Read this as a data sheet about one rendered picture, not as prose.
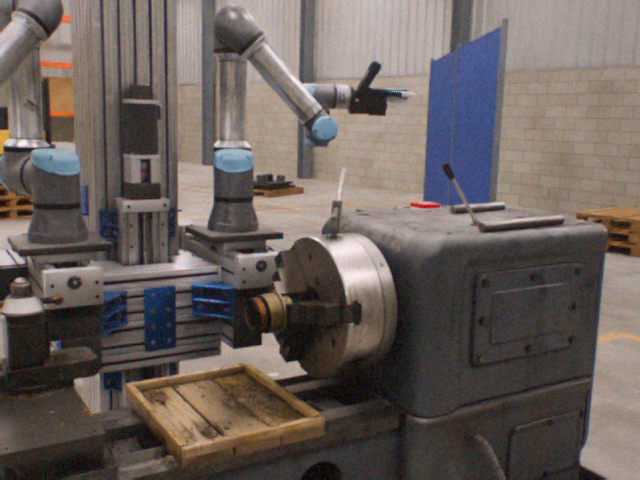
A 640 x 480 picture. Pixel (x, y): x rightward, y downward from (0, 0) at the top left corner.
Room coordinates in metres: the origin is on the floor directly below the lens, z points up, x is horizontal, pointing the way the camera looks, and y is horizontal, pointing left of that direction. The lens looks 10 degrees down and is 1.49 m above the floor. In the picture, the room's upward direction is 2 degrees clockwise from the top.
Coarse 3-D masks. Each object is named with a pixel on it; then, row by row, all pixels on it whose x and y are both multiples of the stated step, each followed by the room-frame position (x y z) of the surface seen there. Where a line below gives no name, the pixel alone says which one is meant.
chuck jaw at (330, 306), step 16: (288, 304) 1.46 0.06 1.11; (304, 304) 1.45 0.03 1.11; (320, 304) 1.43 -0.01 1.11; (336, 304) 1.43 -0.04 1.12; (352, 304) 1.42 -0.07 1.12; (288, 320) 1.45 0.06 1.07; (304, 320) 1.44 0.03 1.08; (320, 320) 1.42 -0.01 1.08; (336, 320) 1.41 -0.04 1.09; (352, 320) 1.41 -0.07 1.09
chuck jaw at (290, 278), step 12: (288, 252) 1.58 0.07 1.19; (276, 264) 1.59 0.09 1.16; (288, 264) 1.56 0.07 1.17; (300, 264) 1.58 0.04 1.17; (276, 276) 1.55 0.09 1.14; (288, 276) 1.54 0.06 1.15; (300, 276) 1.55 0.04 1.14; (276, 288) 1.51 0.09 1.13; (288, 288) 1.52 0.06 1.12; (300, 288) 1.53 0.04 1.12; (312, 288) 1.55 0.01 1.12
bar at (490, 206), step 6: (462, 204) 1.88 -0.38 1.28; (474, 204) 1.90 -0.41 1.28; (480, 204) 1.91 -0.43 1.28; (486, 204) 1.93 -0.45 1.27; (492, 204) 1.94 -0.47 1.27; (498, 204) 1.95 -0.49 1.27; (504, 204) 1.97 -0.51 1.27; (450, 210) 1.86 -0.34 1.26; (456, 210) 1.85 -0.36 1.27; (462, 210) 1.86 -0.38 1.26; (474, 210) 1.89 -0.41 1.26; (480, 210) 1.91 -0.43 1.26; (486, 210) 1.93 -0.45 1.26; (492, 210) 1.94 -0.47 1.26; (498, 210) 1.96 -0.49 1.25
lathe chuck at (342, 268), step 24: (312, 240) 1.53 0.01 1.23; (336, 240) 1.53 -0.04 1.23; (312, 264) 1.53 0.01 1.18; (336, 264) 1.45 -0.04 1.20; (360, 264) 1.47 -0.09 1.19; (336, 288) 1.45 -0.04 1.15; (360, 288) 1.43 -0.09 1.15; (360, 312) 1.42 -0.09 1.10; (384, 312) 1.45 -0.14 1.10; (312, 336) 1.52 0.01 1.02; (336, 336) 1.44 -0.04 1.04; (360, 336) 1.42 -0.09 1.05; (312, 360) 1.52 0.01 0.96; (336, 360) 1.44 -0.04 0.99
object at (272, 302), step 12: (252, 300) 1.46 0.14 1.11; (264, 300) 1.46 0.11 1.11; (276, 300) 1.46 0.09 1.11; (288, 300) 1.49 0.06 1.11; (252, 312) 1.49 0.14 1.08; (264, 312) 1.44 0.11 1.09; (276, 312) 1.45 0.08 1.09; (252, 324) 1.48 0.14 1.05; (264, 324) 1.44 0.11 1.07; (276, 324) 1.45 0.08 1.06
